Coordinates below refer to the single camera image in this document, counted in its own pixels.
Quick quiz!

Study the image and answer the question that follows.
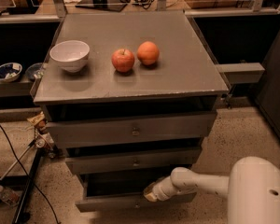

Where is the grey middle drawer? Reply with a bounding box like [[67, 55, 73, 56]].
[[65, 147, 201, 175]]

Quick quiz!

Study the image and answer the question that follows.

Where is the orange fruit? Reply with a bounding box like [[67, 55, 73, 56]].
[[137, 41, 160, 65]]

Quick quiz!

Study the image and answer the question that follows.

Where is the blue white patterned bowl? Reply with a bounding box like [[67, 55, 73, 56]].
[[0, 63, 22, 83]]

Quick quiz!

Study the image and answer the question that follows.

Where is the white ceramic bowl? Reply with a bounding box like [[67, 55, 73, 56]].
[[49, 40, 90, 73]]

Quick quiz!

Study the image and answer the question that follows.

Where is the grey side shelf block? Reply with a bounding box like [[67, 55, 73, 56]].
[[216, 63, 265, 84]]

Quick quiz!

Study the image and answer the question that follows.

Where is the black tripod leg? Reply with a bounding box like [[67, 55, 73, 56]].
[[11, 150, 42, 224]]

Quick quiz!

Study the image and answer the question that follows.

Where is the grey bottom drawer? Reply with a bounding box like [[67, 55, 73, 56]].
[[76, 168, 196, 212]]

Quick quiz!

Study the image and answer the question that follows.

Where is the grey drawer cabinet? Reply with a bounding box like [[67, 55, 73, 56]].
[[29, 10, 230, 195]]

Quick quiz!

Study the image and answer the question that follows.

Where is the snack wrapper pile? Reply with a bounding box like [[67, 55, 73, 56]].
[[27, 112, 56, 159]]

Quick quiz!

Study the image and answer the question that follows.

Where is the plastic water bottle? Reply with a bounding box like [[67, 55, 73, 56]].
[[0, 185, 20, 206]]

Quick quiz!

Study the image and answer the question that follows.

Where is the black floor cable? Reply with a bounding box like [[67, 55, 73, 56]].
[[0, 112, 61, 224]]

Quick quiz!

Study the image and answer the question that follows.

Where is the black monitor stand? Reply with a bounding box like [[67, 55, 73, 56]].
[[76, 0, 128, 12]]

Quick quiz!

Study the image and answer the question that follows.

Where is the red apple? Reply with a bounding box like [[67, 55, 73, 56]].
[[111, 49, 134, 73]]

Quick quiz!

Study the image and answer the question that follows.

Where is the small dark bowl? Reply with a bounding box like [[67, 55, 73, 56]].
[[25, 63, 45, 81]]

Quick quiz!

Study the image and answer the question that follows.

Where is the grey top drawer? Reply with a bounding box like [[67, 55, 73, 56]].
[[47, 111, 217, 148]]

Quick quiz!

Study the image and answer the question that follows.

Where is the grey drawer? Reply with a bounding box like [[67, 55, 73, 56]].
[[65, 147, 201, 175], [76, 168, 196, 212], [47, 111, 217, 148]]

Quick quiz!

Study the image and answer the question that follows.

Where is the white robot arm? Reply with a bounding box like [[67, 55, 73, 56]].
[[144, 157, 280, 224]]

